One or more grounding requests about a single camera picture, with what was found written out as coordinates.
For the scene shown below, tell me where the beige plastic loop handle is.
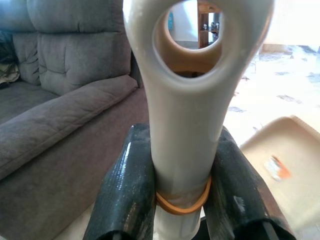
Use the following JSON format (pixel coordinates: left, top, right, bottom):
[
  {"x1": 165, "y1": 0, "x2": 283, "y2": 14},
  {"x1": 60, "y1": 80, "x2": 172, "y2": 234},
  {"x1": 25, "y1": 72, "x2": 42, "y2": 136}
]
[{"x1": 122, "y1": 0, "x2": 276, "y2": 240}]

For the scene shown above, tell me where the orange rubber band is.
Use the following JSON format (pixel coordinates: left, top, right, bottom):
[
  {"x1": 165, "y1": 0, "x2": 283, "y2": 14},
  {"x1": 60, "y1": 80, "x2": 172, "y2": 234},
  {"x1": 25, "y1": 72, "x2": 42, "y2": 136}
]
[{"x1": 156, "y1": 176, "x2": 213, "y2": 216}]

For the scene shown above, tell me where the grey fabric sofa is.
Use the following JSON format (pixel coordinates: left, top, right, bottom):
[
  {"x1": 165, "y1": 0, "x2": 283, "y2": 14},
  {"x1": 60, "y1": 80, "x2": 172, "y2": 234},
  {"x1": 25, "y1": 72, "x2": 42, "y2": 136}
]
[{"x1": 0, "y1": 0, "x2": 152, "y2": 240}]

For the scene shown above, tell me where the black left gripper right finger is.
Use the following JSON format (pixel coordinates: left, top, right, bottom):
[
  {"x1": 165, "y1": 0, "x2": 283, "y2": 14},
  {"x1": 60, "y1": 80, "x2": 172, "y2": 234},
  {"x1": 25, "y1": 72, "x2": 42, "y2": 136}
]
[{"x1": 204, "y1": 126, "x2": 298, "y2": 240}]

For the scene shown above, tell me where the beige plastic dustpan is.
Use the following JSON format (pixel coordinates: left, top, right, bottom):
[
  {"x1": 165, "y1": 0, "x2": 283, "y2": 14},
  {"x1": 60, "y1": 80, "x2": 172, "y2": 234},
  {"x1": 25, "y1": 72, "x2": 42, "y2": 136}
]
[{"x1": 239, "y1": 114, "x2": 320, "y2": 231}]

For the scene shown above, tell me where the brown wooden shelf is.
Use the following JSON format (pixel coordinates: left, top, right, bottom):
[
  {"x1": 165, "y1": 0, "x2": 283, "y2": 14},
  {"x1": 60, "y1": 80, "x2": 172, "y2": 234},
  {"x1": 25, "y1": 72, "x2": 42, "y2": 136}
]
[{"x1": 197, "y1": 0, "x2": 223, "y2": 50}]

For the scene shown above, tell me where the dark fringed blanket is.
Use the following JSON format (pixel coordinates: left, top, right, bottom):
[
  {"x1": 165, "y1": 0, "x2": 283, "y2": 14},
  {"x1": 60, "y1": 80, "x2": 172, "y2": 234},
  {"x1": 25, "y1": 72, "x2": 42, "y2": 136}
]
[{"x1": 0, "y1": 29, "x2": 21, "y2": 88}]

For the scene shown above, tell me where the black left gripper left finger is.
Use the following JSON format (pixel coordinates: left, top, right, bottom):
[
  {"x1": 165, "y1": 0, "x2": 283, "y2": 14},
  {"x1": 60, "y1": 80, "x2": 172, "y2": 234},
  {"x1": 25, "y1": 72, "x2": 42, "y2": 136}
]
[{"x1": 83, "y1": 123, "x2": 158, "y2": 240}]

